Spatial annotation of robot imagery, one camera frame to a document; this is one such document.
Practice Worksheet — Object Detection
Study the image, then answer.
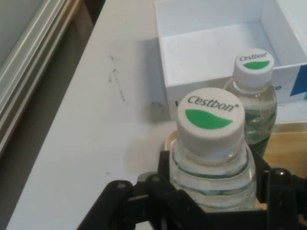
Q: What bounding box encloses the white compartment organizer box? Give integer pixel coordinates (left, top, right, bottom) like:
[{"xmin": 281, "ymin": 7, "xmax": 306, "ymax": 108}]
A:
[{"xmin": 153, "ymin": 0, "xmax": 307, "ymax": 121}]

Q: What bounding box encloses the aluminium frame rail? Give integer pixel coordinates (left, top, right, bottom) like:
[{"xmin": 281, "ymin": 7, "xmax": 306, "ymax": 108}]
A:
[{"xmin": 0, "ymin": 0, "xmax": 83, "ymax": 155}]

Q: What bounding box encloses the clear water bottle white cap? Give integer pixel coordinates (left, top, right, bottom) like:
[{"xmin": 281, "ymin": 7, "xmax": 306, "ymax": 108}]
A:
[
  {"xmin": 169, "ymin": 87, "xmax": 257, "ymax": 213},
  {"xmin": 223, "ymin": 47, "xmax": 278, "ymax": 159}
]

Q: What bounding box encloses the light wooden tray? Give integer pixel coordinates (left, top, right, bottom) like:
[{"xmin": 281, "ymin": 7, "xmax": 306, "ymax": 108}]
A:
[{"xmin": 163, "ymin": 121, "xmax": 307, "ymax": 211}]

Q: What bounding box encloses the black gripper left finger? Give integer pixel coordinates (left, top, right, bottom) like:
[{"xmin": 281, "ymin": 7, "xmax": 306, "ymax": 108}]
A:
[{"xmin": 76, "ymin": 149, "xmax": 208, "ymax": 230}]

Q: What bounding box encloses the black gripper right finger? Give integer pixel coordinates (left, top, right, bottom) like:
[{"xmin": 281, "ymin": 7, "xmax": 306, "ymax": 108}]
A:
[{"xmin": 248, "ymin": 145, "xmax": 307, "ymax": 230}]

